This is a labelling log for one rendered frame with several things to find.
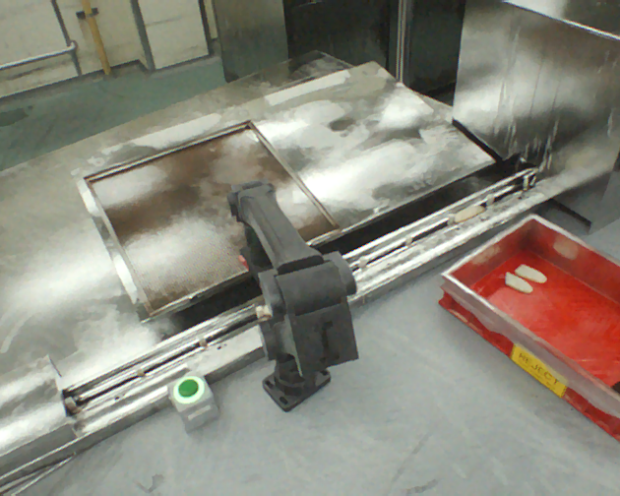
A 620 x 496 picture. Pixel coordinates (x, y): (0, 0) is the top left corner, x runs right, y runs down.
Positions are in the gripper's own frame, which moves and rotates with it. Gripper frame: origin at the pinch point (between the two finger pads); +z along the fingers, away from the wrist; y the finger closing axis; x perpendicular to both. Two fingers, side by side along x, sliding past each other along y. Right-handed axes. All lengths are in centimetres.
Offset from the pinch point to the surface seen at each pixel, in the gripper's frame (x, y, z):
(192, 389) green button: 23.4, -13.5, 1.8
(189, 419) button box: 26.1, -16.1, 6.3
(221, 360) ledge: 15.4, -7.2, 6.1
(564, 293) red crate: -59, -32, 10
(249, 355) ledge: 9.9, -8.5, 7.2
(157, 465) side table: 34.4, -19.0, 10.4
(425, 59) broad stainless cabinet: -189, 166, 54
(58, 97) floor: 8, 355, 92
